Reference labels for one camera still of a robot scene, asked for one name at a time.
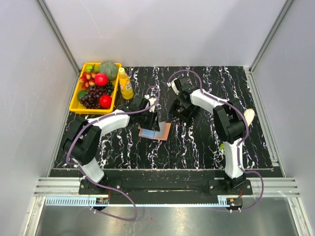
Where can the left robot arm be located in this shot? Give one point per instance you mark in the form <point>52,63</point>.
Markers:
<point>81,141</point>

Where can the small black grape bunch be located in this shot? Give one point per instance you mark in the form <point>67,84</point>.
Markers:
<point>109,88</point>

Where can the yellow plastic tray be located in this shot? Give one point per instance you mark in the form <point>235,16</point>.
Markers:
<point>78,108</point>

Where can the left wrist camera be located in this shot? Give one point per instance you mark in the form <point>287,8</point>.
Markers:
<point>151,100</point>

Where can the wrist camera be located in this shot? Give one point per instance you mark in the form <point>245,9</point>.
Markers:
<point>175,85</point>
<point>151,100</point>

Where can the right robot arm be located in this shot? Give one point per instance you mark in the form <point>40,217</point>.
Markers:
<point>231,124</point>

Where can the green melon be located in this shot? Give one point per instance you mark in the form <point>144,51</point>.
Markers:
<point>110,69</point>

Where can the small red fruit bunch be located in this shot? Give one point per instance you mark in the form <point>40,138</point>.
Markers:
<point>87,80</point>

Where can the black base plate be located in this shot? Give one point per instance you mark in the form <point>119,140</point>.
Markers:
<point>174,186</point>

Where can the red pomegranate lower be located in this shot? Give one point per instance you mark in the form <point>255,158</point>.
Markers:
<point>105,101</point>

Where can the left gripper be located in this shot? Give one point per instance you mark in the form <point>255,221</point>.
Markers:
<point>153,124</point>

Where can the red pomegranate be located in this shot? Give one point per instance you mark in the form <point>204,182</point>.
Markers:
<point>105,101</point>
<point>101,79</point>

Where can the red pomegranate upper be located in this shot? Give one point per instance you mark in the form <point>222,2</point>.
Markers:
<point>101,79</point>

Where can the yellow juice bottle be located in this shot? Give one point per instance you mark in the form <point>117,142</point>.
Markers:
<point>125,84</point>

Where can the black card box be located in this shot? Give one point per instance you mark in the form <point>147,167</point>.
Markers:
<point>184,114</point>

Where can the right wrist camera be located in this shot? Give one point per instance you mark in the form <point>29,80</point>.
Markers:
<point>175,85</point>

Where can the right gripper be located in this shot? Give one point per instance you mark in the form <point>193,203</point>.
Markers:
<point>185,105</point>

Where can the dark purple grape bunch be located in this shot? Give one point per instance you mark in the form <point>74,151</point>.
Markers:
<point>90,101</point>

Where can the pink leather card holder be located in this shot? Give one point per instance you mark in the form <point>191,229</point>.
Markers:
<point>161,135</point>

